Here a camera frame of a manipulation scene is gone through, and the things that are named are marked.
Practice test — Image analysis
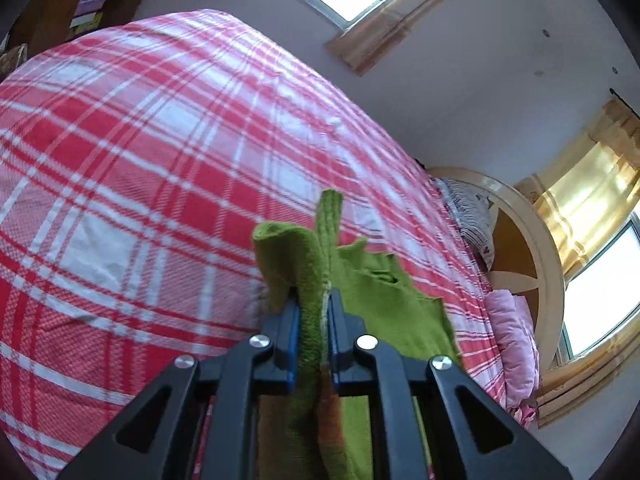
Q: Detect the beige right curtain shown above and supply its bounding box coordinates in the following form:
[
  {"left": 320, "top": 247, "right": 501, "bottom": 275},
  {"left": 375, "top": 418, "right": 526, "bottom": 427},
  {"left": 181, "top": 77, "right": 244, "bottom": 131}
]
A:
[{"left": 326, "top": 0, "right": 445, "bottom": 76}]

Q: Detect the green striped knit sweater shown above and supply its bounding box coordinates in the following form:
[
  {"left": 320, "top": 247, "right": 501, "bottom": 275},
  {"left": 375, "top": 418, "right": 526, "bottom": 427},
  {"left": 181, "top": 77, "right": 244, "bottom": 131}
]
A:
[{"left": 253, "top": 190, "right": 461, "bottom": 479}]

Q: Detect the yellow curtain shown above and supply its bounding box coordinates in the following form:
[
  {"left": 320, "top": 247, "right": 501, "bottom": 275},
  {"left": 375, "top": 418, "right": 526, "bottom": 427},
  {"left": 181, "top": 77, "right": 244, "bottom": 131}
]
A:
[{"left": 515, "top": 93, "right": 639, "bottom": 427}]

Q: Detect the striped grey pillow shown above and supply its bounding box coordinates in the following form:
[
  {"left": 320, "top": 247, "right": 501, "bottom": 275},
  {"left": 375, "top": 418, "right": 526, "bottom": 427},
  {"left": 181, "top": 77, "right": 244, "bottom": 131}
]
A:
[{"left": 435, "top": 178, "right": 495, "bottom": 272}]

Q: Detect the cream wooden headboard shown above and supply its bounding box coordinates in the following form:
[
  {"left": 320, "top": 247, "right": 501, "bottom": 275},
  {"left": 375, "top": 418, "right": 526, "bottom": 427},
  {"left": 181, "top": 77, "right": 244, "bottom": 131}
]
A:
[{"left": 427, "top": 167, "right": 565, "bottom": 370}]

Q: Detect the pink quilt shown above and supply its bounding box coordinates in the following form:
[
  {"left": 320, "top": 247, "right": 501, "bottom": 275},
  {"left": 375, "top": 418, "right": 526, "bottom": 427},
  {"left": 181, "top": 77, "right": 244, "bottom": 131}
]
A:
[{"left": 484, "top": 289, "right": 540, "bottom": 428}]

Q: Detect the side window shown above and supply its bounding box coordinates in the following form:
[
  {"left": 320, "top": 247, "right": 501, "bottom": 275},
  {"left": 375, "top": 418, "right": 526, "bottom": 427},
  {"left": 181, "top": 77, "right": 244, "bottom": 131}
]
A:
[{"left": 556, "top": 214, "right": 639, "bottom": 364}]

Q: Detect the red white plaid bedsheet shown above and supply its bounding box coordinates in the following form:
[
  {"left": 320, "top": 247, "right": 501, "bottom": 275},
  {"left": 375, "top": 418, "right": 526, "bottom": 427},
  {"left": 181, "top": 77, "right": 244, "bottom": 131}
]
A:
[{"left": 1, "top": 10, "right": 506, "bottom": 479}]

